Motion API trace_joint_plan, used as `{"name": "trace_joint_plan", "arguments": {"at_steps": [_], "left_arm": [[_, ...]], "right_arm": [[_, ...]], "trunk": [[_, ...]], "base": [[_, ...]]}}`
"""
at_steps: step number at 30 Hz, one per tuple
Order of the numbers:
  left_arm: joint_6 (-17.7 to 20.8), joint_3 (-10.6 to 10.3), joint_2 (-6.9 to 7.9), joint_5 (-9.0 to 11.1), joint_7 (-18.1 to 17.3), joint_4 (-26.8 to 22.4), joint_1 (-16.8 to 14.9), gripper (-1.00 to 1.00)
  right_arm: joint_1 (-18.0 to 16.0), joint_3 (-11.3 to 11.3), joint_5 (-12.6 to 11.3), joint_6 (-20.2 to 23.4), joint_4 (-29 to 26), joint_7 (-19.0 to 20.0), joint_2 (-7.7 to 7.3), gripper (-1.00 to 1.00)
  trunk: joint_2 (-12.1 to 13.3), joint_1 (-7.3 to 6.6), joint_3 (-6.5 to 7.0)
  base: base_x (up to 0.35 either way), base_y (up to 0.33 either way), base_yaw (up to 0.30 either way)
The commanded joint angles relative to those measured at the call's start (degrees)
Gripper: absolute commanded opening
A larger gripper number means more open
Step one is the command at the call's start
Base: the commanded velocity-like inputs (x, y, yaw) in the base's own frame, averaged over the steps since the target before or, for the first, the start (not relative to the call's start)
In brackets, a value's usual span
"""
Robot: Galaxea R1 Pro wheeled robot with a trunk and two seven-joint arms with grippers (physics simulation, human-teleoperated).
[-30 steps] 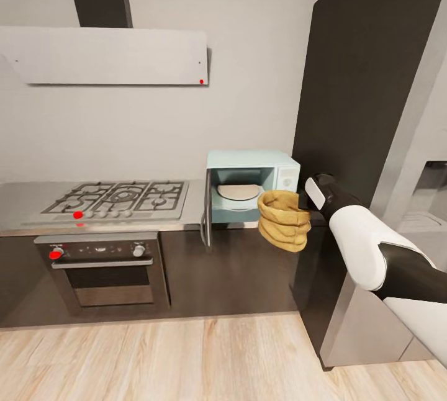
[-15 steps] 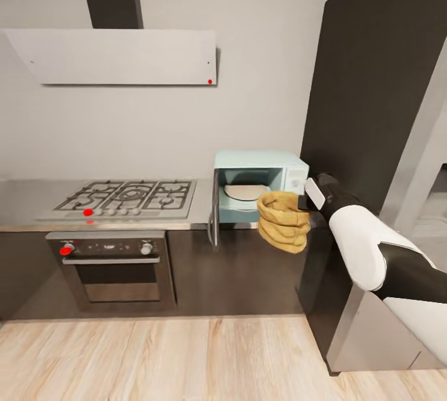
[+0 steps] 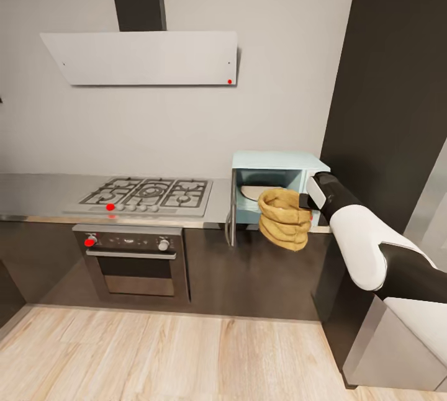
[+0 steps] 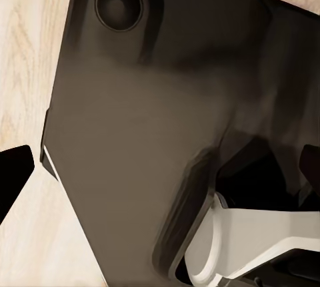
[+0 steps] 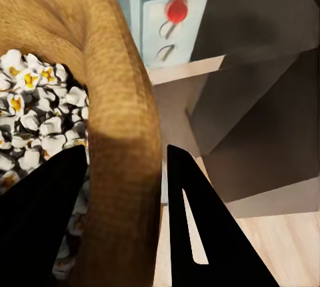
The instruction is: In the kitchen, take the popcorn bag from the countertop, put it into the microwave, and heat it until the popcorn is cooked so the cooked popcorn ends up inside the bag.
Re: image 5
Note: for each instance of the fridge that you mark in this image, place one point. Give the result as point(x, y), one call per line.
point(269, 163)

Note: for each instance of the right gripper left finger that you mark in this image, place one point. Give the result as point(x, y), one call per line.
point(34, 215)

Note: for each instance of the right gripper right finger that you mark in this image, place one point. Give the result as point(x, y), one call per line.
point(233, 261)

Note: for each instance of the popcorn bag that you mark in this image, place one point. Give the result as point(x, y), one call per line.
point(128, 178)

